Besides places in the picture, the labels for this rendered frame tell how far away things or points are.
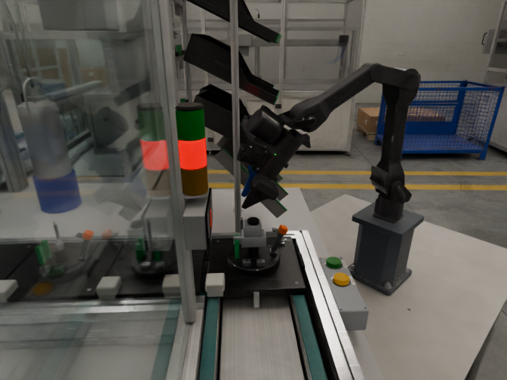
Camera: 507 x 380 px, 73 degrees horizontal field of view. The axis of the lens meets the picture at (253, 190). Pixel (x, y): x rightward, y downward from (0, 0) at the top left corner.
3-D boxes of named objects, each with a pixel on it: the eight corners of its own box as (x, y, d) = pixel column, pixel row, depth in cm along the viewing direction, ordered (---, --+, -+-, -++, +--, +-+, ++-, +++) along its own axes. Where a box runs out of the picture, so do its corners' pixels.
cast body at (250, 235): (264, 237, 93) (265, 215, 90) (265, 246, 88) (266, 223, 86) (233, 239, 92) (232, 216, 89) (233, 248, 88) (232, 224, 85)
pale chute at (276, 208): (279, 201, 123) (288, 193, 121) (277, 219, 111) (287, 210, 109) (222, 145, 117) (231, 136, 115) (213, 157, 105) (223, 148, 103)
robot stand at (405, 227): (412, 274, 105) (425, 216, 97) (389, 297, 95) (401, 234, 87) (367, 254, 114) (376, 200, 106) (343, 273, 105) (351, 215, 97)
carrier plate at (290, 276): (290, 241, 105) (290, 235, 104) (305, 294, 83) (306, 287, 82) (211, 243, 104) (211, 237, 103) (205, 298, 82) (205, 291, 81)
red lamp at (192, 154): (207, 160, 63) (206, 133, 62) (205, 169, 59) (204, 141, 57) (180, 160, 63) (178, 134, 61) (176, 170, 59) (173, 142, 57)
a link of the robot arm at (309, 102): (397, 81, 86) (384, 41, 81) (421, 84, 79) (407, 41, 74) (302, 146, 86) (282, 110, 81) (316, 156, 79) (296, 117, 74)
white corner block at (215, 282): (225, 285, 86) (225, 271, 85) (225, 297, 82) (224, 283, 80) (206, 286, 86) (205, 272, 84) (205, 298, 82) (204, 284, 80)
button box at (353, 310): (340, 274, 98) (342, 255, 96) (366, 330, 79) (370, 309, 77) (316, 274, 98) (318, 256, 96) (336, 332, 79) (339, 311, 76)
